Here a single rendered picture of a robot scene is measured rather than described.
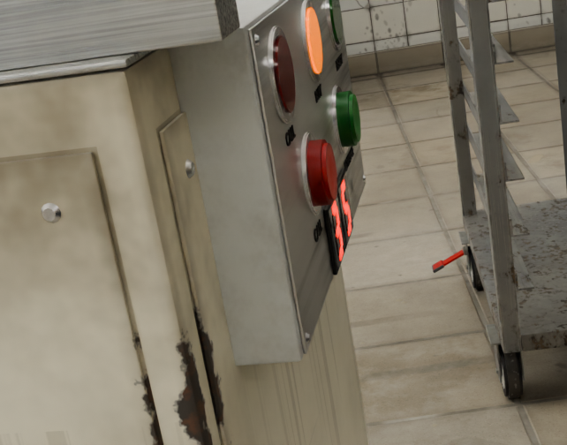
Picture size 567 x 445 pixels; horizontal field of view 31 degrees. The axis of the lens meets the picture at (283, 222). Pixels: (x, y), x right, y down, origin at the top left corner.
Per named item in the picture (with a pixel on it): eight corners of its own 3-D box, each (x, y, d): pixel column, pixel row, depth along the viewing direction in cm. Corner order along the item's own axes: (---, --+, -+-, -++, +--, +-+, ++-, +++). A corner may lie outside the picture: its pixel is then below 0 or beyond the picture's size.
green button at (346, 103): (328, 154, 55) (320, 101, 54) (335, 139, 58) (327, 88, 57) (357, 152, 55) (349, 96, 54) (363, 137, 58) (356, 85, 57)
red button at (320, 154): (297, 216, 46) (286, 152, 45) (307, 195, 49) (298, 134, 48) (332, 213, 46) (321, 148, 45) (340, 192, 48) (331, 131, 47)
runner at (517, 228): (529, 235, 158) (527, 216, 157) (510, 237, 158) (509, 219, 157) (480, 133, 218) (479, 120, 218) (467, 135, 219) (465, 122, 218)
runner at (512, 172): (525, 179, 155) (523, 160, 154) (505, 181, 156) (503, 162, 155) (476, 92, 216) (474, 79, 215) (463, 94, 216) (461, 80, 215)
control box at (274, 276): (226, 367, 43) (161, 37, 39) (313, 190, 65) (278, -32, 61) (312, 362, 42) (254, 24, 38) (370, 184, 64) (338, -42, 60)
